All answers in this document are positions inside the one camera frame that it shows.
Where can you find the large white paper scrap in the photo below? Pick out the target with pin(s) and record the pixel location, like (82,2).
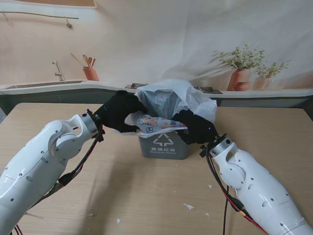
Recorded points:
(189,206)

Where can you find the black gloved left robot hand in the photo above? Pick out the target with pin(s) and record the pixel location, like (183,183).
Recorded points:
(119,112)

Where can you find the grey plastic waste bin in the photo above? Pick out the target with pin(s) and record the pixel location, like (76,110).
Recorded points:
(163,149)

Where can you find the printed white plastic garbage bag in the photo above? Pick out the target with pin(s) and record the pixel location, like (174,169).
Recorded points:
(193,98)

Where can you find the printed kitchen backdrop cloth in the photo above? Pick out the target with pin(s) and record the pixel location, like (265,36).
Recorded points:
(156,36)

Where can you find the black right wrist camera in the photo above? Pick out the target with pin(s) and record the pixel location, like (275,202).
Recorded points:
(203,150)

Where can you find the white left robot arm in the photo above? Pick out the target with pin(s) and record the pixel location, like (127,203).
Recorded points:
(36,159)

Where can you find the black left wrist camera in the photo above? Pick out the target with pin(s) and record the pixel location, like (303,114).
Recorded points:
(100,137)

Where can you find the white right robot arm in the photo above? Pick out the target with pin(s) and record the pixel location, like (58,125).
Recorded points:
(256,186)

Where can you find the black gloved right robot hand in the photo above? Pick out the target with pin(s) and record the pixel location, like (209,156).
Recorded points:
(199,131)

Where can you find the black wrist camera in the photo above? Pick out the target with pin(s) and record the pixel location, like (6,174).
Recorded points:
(203,150)
(100,137)

